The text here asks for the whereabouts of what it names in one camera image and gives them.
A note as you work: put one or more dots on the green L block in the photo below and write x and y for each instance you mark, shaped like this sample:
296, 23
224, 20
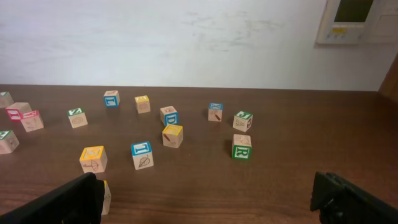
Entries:
5, 99

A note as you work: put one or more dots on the blue I block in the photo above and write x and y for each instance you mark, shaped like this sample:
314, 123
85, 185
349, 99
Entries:
142, 155

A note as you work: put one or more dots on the yellow S block near right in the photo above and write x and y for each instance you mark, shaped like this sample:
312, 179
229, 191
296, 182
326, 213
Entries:
107, 199

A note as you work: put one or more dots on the white wall device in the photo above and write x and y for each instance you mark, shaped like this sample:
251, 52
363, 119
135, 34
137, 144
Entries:
353, 22

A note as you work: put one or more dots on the green Z block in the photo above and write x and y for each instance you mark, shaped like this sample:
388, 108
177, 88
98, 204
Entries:
77, 117

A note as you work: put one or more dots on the yellow block pencil side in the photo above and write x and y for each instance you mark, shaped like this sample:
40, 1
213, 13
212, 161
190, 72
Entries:
172, 135

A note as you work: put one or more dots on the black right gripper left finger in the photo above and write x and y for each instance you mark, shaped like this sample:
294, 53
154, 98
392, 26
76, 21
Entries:
78, 201

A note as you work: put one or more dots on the yellow umbrella block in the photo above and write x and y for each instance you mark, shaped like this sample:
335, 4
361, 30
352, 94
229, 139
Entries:
93, 159

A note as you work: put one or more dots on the green J block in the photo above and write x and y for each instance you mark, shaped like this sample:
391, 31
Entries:
242, 121

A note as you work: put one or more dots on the red A block centre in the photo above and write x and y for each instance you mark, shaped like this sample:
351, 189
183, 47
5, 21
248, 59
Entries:
32, 121

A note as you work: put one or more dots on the yellow top block far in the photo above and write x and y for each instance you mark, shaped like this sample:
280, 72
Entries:
142, 104

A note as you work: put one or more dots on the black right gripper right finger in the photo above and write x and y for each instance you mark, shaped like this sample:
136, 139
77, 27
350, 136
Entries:
341, 202

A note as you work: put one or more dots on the green r block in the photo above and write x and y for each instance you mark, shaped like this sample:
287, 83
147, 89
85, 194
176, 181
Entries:
241, 146
8, 142

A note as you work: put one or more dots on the blue D block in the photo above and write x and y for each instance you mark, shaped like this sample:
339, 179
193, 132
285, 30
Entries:
169, 115

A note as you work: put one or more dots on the blue side block far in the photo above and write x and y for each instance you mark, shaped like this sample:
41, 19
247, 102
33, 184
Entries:
111, 98

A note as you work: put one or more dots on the blue X block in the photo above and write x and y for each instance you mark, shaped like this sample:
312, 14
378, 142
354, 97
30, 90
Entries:
215, 112

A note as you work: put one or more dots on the red side plain block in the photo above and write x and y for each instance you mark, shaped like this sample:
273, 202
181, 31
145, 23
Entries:
16, 110

